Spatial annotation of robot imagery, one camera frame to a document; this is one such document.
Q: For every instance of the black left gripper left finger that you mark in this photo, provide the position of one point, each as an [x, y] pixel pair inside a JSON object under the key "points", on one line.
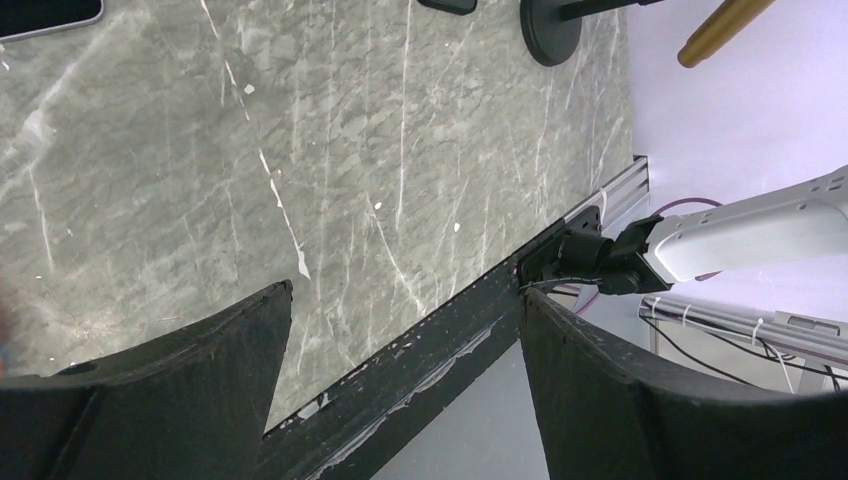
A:
{"points": [[190, 404]]}

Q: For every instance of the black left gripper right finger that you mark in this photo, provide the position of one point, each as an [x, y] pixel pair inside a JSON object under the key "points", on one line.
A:
{"points": [[608, 409]]}

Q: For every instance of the black phone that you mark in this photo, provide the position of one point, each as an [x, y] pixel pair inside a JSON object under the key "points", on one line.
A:
{"points": [[454, 7], [21, 19]]}

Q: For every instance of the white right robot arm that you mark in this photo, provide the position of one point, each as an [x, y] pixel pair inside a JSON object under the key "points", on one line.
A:
{"points": [[806, 220]]}

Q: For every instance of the black microphone stand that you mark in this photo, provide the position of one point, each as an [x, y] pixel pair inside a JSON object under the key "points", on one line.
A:
{"points": [[551, 29]]}

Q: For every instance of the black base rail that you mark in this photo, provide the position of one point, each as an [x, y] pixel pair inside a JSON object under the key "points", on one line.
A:
{"points": [[355, 426]]}

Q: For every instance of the aluminium frame rail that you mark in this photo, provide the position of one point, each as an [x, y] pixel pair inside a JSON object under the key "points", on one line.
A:
{"points": [[809, 339]]}

